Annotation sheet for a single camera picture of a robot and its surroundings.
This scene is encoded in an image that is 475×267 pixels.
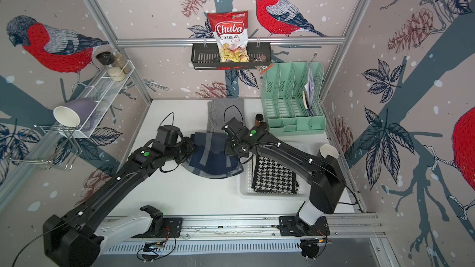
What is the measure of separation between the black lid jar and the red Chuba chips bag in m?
0.47

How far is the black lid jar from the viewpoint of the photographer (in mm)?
796

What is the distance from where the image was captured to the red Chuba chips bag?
0.81m
